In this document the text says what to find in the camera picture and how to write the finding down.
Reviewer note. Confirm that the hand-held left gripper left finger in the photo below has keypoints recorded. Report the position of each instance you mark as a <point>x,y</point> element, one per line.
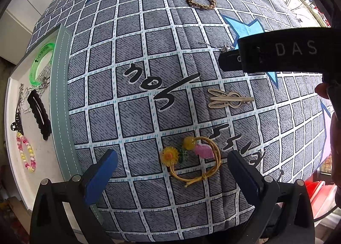
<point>102,177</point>

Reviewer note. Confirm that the white tray with grey-green edge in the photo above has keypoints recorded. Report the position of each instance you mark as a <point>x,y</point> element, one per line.
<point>18,158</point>

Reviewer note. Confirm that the black barrette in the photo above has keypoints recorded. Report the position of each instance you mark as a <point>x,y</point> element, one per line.
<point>44,124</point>

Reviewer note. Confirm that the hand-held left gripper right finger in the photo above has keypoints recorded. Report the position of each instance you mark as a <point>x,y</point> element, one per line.
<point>243,177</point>

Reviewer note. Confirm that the person's right hand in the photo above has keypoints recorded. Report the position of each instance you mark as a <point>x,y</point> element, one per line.
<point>321,91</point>

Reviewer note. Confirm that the white cabinet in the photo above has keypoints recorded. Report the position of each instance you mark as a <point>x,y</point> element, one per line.
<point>21,20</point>

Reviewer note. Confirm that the red plastic box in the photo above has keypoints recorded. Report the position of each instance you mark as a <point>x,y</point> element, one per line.
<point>319,193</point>

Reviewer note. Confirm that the black claw clip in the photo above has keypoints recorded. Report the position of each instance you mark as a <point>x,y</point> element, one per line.
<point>16,124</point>

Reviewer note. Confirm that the gold bunny hair clip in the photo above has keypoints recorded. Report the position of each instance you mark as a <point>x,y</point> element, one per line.
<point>226,99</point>

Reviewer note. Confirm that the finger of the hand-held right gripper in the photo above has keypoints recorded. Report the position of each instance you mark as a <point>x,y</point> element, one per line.
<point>230,61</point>

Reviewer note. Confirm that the green translucent bangle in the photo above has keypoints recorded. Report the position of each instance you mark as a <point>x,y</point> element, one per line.
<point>33,73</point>

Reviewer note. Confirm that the silver hair pin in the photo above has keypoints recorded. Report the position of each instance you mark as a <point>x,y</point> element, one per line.
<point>19,100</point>

